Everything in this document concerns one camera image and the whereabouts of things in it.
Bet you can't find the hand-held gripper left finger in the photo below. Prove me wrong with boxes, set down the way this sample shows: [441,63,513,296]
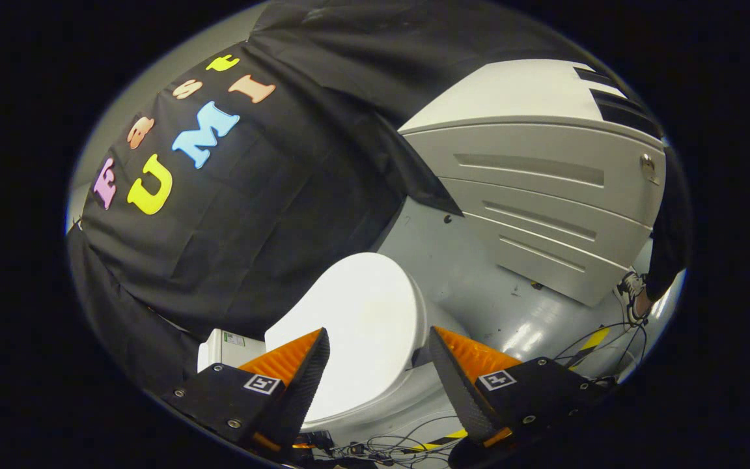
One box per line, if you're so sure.
[160,327,331,457]

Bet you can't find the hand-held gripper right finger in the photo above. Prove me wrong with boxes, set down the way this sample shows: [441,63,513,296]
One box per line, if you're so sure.
[428,325,613,449]

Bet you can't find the white toilet lid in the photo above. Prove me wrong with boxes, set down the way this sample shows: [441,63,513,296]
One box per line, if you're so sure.
[264,252,428,424]

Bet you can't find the white toilet tank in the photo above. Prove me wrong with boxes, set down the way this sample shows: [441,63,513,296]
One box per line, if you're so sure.
[197,328,267,373]

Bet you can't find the yellow black hazard tape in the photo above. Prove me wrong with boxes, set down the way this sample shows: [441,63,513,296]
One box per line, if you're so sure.
[567,326,611,369]
[406,427,469,452]

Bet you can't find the black backdrop cloth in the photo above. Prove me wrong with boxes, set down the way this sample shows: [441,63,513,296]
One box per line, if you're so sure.
[66,0,610,399]

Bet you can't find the person's shoe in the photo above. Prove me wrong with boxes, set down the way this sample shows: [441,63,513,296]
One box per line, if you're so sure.
[616,272,653,326]

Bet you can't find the grey drawer cabinet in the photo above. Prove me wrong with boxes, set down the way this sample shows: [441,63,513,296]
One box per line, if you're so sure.
[398,59,667,307]

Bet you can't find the person's dark trouser leg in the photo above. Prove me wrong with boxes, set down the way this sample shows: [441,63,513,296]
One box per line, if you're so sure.
[643,145,693,304]

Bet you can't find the black floor cables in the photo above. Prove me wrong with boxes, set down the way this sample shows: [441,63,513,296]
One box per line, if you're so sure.
[310,416,473,468]
[554,318,650,386]

